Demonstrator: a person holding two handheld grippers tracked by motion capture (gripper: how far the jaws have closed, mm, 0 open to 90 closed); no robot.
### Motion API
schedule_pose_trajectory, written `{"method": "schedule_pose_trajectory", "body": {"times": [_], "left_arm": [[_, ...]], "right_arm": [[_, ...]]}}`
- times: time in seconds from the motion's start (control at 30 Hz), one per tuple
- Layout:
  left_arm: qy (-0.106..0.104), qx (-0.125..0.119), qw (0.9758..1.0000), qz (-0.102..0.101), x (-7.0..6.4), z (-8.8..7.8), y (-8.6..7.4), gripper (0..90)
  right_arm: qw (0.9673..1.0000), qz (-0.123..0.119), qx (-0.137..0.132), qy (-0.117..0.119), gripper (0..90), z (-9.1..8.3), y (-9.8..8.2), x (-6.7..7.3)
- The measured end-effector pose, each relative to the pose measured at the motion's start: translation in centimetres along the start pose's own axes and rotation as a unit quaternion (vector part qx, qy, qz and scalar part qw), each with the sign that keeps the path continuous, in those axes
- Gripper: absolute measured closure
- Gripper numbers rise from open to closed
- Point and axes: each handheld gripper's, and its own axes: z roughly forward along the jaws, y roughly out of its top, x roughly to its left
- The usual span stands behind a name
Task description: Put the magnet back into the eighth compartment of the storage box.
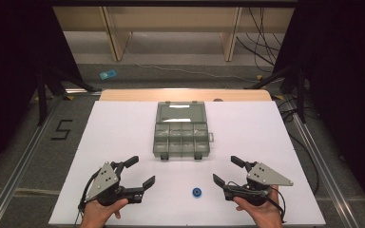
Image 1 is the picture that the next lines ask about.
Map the person's right hand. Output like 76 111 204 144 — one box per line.
232 184 284 228

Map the aluminium floor rail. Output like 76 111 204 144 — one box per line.
0 94 65 228
284 94 360 228

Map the black metal stand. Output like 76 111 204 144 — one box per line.
244 59 308 124
35 65 103 126

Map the white floor cable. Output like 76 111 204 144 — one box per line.
135 62 259 84

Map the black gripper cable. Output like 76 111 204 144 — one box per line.
74 168 104 226
265 185 287 223

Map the white board table cover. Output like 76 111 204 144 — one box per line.
48 100 327 227

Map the dark curtain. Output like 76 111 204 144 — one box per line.
272 0 365 219
0 0 84 181

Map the clear grey plastic compartment box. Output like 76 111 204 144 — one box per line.
152 100 216 161

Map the person's left hand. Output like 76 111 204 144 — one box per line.
79 198 130 228

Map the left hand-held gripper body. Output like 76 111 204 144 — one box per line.
85 161 131 207

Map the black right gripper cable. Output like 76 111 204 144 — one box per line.
265 185 287 223

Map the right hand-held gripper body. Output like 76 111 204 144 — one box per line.
232 161 295 207

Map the light wooden furniture frame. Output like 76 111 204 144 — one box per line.
52 6 297 63

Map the black floor cable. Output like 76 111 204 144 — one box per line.
278 97 321 195

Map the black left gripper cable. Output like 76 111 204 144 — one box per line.
74 168 104 226

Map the bundle of black cables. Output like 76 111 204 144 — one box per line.
235 7 283 74

